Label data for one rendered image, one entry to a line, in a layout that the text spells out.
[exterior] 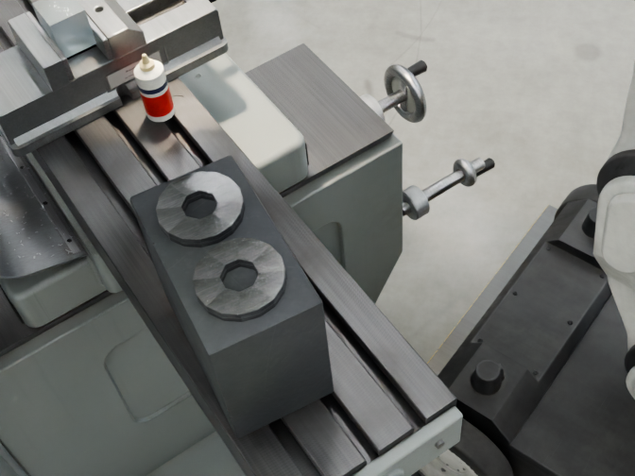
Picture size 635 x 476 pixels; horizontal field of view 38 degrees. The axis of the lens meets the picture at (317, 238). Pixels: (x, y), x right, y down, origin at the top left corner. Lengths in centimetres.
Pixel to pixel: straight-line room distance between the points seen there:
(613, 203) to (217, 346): 50
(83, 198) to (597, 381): 82
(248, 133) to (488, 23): 157
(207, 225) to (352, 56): 190
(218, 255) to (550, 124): 181
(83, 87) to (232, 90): 28
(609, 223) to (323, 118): 60
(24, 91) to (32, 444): 59
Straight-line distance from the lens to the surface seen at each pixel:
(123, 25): 132
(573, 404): 149
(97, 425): 165
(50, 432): 160
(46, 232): 133
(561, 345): 151
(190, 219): 94
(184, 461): 188
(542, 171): 250
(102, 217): 123
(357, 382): 105
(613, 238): 116
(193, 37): 138
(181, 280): 91
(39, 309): 137
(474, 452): 142
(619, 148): 113
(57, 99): 133
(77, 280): 136
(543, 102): 268
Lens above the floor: 189
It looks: 53 degrees down
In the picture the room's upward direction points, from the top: 7 degrees counter-clockwise
